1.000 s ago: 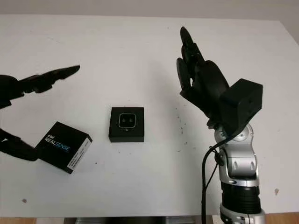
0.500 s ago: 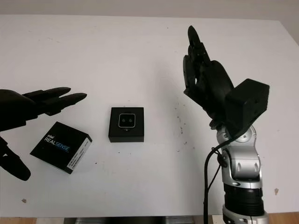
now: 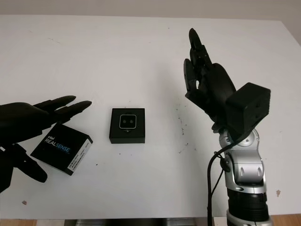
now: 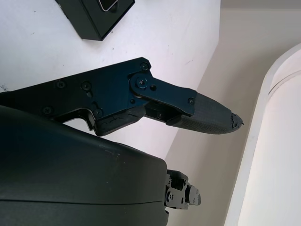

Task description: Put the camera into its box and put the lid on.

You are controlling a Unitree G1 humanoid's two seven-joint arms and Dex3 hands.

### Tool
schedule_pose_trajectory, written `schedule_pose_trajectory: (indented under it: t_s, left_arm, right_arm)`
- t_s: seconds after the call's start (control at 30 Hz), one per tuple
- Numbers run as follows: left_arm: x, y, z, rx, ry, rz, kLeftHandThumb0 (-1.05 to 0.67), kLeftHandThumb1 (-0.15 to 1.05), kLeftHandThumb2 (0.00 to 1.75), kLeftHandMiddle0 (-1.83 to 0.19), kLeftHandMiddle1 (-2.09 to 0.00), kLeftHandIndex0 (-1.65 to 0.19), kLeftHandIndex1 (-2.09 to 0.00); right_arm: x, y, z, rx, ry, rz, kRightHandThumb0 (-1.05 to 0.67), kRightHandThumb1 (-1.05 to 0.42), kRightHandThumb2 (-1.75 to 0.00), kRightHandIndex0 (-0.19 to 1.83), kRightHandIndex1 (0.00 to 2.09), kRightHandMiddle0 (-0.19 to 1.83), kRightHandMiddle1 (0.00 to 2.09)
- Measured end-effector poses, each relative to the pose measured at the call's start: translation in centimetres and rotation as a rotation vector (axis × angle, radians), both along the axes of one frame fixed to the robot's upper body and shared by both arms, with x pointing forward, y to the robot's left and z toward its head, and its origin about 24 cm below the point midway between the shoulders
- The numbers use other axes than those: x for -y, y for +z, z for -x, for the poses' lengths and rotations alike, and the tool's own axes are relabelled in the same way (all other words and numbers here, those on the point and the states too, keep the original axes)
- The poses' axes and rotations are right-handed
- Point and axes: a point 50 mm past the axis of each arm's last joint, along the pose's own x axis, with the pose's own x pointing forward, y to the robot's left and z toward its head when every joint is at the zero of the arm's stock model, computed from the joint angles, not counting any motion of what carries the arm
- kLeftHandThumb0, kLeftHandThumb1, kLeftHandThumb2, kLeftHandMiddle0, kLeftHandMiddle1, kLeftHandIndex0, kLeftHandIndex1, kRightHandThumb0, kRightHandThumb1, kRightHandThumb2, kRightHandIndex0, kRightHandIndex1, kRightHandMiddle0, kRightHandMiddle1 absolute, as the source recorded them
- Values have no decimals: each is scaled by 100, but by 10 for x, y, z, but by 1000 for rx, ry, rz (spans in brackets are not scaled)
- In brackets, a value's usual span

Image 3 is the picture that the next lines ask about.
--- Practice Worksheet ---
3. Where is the black RealSense box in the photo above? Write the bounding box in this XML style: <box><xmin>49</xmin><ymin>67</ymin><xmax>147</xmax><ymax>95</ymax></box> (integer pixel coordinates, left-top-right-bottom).
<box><xmin>30</xmin><ymin>122</ymin><xmax>94</xmax><ymax>177</ymax></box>

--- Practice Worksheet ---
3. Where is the silver depth camera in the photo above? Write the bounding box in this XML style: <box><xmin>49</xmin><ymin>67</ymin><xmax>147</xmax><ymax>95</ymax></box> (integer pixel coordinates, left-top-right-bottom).
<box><xmin>119</xmin><ymin>114</ymin><xmax>135</xmax><ymax>131</ymax></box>

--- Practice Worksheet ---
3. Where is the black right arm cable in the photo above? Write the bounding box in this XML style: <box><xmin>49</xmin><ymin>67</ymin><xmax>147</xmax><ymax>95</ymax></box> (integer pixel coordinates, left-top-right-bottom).
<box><xmin>206</xmin><ymin>137</ymin><xmax>243</xmax><ymax>226</ymax></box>

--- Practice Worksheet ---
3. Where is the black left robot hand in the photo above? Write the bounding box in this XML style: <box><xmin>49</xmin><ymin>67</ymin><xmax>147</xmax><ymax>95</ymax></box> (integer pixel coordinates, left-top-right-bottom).
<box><xmin>0</xmin><ymin>95</ymin><xmax>93</xmax><ymax>194</ymax></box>

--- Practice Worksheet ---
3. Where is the dark grey metal bar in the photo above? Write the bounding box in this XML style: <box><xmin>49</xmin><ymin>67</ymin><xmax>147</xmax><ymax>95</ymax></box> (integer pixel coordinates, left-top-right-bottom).
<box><xmin>64</xmin><ymin>218</ymin><xmax>214</xmax><ymax>226</ymax></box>

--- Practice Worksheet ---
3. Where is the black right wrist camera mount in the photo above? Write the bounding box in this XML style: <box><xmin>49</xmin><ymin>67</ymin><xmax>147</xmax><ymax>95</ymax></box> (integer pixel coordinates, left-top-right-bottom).
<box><xmin>225</xmin><ymin>82</ymin><xmax>271</xmax><ymax>140</ymax></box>

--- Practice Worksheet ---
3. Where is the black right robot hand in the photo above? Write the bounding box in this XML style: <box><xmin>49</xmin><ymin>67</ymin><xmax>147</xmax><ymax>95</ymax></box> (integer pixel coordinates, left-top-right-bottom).
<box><xmin>183</xmin><ymin>28</ymin><xmax>237</xmax><ymax>133</ymax></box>

